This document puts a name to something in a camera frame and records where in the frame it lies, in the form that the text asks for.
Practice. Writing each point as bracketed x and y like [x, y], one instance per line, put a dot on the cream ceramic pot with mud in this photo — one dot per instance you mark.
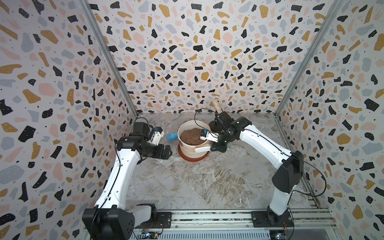
[189, 138]

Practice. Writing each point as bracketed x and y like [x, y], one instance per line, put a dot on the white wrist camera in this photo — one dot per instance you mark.
[207, 135]
[157, 135]

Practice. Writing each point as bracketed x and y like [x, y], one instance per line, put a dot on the glitter silver microphone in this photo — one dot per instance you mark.
[217, 107]

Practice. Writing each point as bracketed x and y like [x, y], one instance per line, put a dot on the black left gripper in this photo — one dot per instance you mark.
[159, 154]

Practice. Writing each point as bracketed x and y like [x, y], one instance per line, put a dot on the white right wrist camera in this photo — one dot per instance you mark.
[207, 135]

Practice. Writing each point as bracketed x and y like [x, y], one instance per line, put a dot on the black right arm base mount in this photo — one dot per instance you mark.
[268, 219]

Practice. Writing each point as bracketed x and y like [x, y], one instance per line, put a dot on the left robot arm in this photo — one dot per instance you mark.
[109, 219]

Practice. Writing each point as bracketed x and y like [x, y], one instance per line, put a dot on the white scrub brush blue handle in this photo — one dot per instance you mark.
[210, 149]

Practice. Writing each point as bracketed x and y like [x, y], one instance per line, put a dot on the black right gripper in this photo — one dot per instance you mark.
[219, 148]

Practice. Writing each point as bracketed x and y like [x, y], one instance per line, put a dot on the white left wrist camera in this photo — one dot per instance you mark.
[157, 135]

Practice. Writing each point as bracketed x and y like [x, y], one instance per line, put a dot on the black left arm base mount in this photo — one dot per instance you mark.
[162, 220]

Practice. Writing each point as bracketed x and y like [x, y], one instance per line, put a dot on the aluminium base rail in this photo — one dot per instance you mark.
[313, 224]

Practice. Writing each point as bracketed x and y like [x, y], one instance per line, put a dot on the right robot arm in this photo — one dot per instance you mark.
[289, 165]

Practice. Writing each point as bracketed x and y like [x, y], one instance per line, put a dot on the terracotta saucer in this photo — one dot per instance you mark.
[191, 159]

